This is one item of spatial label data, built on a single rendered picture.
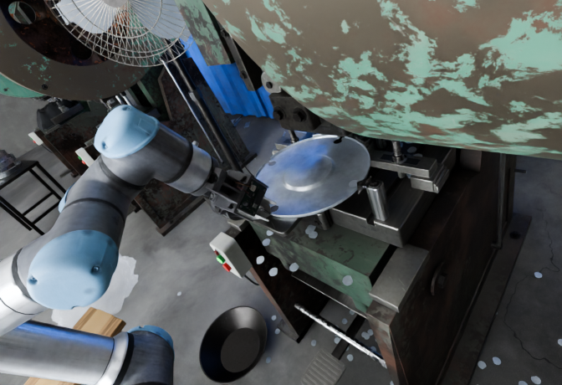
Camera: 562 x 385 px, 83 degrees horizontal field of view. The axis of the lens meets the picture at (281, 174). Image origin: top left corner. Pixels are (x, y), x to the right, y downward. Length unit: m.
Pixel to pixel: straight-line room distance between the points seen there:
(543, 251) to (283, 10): 1.46
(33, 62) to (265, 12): 1.66
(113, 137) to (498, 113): 0.39
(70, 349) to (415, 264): 0.67
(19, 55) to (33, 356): 1.33
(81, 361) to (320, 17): 0.73
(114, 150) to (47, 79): 1.38
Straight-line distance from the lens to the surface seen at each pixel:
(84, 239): 0.40
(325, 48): 0.19
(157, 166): 0.47
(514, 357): 1.33
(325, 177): 0.71
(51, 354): 0.77
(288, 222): 0.65
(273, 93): 0.70
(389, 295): 0.67
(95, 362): 0.79
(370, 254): 0.72
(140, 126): 0.45
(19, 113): 7.11
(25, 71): 1.81
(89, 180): 0.50
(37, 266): 0.39
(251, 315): 1.50
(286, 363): 1.40
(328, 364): 1.17
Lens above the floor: 1.21
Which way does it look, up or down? 34 degrees down
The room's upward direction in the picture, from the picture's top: 25 degrees counter-clockwise
